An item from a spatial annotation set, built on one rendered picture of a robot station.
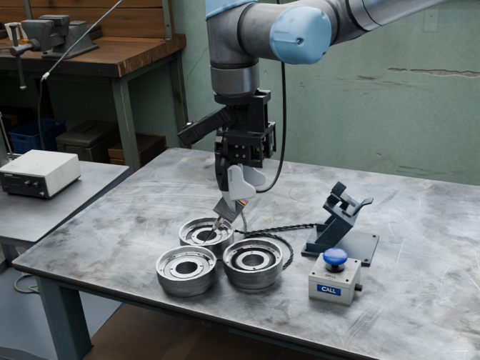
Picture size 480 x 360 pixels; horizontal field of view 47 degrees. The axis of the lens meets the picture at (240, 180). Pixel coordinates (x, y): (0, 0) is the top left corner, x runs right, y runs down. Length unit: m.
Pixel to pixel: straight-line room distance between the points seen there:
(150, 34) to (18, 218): 1.41
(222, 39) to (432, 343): 0.54
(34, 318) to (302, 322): 1.26
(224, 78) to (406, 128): 1.77
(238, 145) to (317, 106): 1.75
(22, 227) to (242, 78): 0.88
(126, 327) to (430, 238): 0.69
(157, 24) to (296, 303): 1.99
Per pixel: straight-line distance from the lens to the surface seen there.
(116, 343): 1.29
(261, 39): 0.77
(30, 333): 1.95
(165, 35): 2.71
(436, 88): 2.46
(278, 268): 0.96
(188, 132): 0.92
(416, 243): 1.10
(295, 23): 0.74
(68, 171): 1.70
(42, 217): 1.57
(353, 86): 2.52
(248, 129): 0.87
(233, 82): 0.83
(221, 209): 0.97
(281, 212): 1.19
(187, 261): 1.00
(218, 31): 0.82
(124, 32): 2.84
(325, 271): 0.93
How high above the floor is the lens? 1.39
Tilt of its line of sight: 26 degrees down
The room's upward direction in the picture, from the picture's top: 4 degrees counter-clockwise
